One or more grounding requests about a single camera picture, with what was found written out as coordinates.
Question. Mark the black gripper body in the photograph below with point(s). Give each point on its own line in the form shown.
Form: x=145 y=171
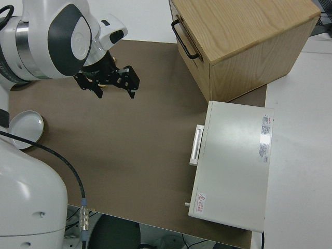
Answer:
x=105 y=72

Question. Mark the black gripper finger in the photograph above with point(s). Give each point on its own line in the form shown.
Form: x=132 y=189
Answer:
x=131 y=80
x=89 y=84

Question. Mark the gray round plate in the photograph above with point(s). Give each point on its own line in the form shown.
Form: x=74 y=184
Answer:
x=26 y=127

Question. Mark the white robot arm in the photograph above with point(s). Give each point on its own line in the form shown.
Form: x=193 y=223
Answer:
x=39 y=39

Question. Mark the brown table mat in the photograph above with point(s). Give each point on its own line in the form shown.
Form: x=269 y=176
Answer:
x=129 y=142

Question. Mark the wooden drawer cabinet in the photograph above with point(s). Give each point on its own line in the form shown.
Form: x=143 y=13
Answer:
x=246 y=31

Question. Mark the white toaster oven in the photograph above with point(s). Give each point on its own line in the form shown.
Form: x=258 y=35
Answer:
x=233 y=160

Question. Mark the black floor stand base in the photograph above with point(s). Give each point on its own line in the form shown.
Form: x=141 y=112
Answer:
x=116 y=233

